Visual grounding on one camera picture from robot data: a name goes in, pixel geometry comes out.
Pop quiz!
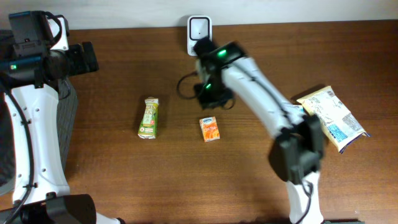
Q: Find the green drink carton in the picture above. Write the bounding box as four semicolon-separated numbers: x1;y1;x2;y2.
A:
138;97;159;139

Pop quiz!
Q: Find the white barcode scanner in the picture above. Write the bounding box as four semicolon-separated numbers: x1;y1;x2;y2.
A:
187;15;213;56

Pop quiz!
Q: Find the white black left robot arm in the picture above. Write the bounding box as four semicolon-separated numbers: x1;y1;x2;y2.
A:
1;42;123;223

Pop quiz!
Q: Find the cream snack bag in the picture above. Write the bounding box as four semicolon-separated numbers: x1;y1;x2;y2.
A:
297;86;370;154

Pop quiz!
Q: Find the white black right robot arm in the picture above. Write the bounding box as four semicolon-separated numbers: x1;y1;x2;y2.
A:
193;38;324;223

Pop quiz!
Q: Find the grey plastic lattice basket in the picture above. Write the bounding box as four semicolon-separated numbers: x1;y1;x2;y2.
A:
0;29;79;196

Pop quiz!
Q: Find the teal tissue pack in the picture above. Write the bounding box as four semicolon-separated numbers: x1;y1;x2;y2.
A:
293;105;305;113

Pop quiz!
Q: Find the orange tissue pack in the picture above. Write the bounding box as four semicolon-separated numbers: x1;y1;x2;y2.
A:
200;116;220;142

